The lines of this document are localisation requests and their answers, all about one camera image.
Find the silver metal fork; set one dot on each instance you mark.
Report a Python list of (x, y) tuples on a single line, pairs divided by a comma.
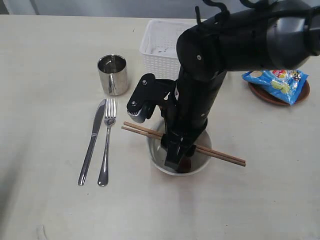
[(109, 120)]

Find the silver table knife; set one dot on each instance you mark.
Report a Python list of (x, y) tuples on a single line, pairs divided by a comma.
[(99, 115)]

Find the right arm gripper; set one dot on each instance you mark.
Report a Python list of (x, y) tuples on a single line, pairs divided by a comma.
[(186, 114)]

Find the white perforated plastic basket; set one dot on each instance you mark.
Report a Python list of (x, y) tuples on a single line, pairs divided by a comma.
[(158, 47)]

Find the blue chips bag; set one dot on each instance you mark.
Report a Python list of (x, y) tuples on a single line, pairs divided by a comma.
[(265, 76)]

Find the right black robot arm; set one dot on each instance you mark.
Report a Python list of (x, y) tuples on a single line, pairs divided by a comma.
[(268, 35)]

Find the brown round plate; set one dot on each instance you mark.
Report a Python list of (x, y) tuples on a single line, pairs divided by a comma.
[(282, 93)]

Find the white bowl dark rim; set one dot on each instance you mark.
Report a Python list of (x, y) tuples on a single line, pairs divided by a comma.
[(158, 155)]

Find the shiny metal container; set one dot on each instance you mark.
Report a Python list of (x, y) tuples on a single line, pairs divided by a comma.
[(113, 74)]

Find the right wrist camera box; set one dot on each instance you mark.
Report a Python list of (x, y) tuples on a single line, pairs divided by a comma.
[(149, 93)]

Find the wooden chopstick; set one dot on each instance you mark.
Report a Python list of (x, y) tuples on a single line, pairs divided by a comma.
[(198, 148), (132, 125)]

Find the reddish brown wooden spoon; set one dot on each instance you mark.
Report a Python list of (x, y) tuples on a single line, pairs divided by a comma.
[(185, 165)]

